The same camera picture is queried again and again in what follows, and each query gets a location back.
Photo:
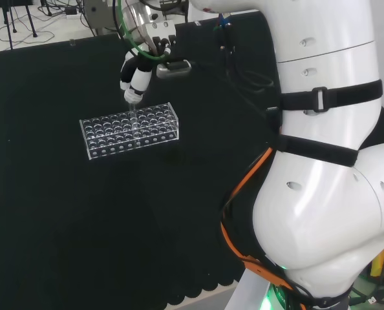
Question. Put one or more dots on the black bench cloth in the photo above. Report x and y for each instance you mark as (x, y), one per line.
(82, 226)

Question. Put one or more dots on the grey metal cabinet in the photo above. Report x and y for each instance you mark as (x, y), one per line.
(96, 13)

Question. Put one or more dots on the black power adapter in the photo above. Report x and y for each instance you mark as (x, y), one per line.
(71, 11)

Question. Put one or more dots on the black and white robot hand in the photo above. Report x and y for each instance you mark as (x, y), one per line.
(139, 79)

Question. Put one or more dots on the yellow stop button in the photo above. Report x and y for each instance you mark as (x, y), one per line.
(379, 261)

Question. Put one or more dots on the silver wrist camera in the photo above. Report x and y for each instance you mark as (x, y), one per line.
(174, 69)

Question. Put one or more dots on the clear glass test tube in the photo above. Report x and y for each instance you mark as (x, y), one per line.
(132, 111)

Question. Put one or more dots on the clear acrylic test tube rack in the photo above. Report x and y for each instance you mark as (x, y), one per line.
(114, 142)

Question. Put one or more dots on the black tripod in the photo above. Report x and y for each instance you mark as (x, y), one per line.
(30, 19)

